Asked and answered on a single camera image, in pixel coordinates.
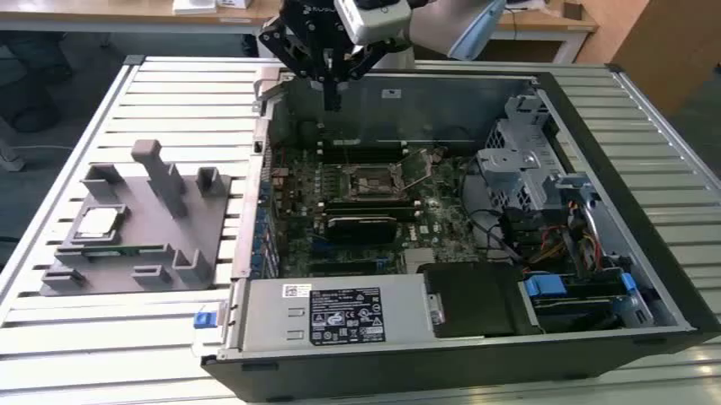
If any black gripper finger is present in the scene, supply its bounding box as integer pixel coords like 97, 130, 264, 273
257, 17, 335, 111
335, 38, 399, 111

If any metal socket cover frame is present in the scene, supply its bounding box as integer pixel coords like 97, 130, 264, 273
392, 149, 437, 192

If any silver square CPU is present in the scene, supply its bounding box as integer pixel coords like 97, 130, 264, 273
76, 205, 124, 238

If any CPU socket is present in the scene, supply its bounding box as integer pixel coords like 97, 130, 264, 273
345, 163, 407, 202

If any black RAM slot row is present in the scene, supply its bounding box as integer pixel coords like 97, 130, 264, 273
323, 200, 421, 221
317, 138, 411, 165

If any black expansion card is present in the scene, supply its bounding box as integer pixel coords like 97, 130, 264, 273
324, 214, 399, 245

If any silver metal drive cage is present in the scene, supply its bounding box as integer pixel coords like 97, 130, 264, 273
474, 94, 571, 213

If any grey plastic parts rack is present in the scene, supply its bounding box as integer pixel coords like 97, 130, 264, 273
38, 138, 235, 299

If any green motherboard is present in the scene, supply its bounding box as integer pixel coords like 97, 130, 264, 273
263, 143, 494, 280

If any black expansion slot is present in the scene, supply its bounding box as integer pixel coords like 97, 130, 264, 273
307, 259, 389, 274

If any small silver heatsink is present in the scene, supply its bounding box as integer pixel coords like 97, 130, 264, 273
401, 247, 437, 271

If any black mesh wastebasket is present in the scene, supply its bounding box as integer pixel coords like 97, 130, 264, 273
0, 31, 74, 85
0, 57, 61, 134

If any green RAM stick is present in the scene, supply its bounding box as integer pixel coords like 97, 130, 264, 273
82, 243, 168, 257

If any silver power supply with label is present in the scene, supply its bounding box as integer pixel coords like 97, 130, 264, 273
220, 273, 441, 354

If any wooden cabinet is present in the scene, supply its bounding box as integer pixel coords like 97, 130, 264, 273
572, 0, 721, 115

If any black plastic fan shroud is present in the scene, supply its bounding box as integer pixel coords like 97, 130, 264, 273
420, 262, 543, 339

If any blue disk carrier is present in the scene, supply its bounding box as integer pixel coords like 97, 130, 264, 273
522, 273, 567, 303

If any black open PC case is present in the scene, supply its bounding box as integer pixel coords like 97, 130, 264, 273
198, 62, 721, 404

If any white wrist camera black face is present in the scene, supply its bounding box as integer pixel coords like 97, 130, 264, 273
335, 0, 412, 46

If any wooden desk white frame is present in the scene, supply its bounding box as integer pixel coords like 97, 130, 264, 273
0, 0, 599, 64

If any coloured power wire bundle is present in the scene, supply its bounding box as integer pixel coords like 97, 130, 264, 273
528, 201, 607, 271

